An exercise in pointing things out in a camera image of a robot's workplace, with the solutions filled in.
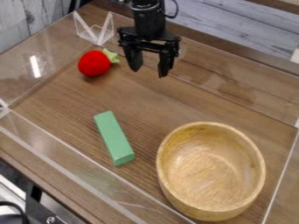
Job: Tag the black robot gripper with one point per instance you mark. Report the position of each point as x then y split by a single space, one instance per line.
148 36

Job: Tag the red plush strawberry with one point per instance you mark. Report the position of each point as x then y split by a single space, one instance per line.
94 62

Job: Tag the round wooden bowl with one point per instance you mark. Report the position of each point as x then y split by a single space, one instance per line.
211 170

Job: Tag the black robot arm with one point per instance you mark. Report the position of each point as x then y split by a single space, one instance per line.
148 36

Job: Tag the green rectangular block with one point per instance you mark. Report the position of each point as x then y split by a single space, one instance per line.
113 137

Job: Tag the clear acrylic enclosure wall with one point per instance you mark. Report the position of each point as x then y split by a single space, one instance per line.
85 187

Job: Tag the black table leg bracket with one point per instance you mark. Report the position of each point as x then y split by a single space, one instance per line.
37 213

